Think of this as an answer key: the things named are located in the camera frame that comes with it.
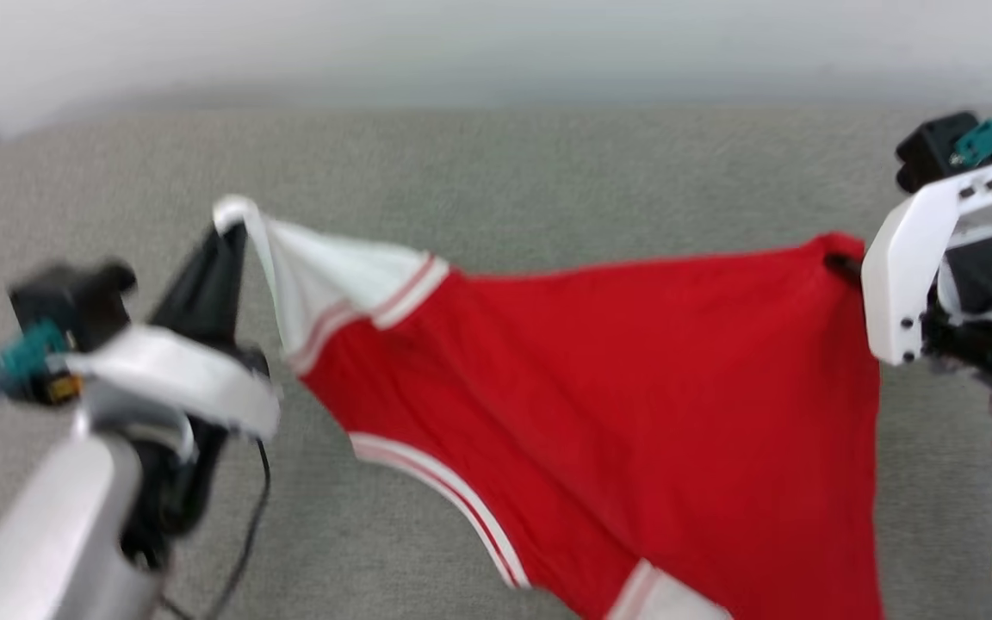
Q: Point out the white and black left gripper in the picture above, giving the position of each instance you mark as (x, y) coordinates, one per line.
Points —
(195, 379)

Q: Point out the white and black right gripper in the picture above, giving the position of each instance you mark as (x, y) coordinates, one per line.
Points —
(909, 275)

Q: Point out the red garment with white trim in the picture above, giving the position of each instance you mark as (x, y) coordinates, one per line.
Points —
(634, 387)

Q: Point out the white and grey left robot arm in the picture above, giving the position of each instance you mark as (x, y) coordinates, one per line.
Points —
(48, 534)

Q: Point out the grey fabric sofa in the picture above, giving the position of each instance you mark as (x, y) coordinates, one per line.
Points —
(496, 189)

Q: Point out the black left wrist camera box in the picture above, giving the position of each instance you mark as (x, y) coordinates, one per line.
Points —
(74, 301)

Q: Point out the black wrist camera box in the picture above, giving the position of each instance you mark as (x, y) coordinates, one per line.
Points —
(931, 151)
(74, 301)

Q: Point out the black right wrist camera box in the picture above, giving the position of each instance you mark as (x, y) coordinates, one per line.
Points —
(931, 151)

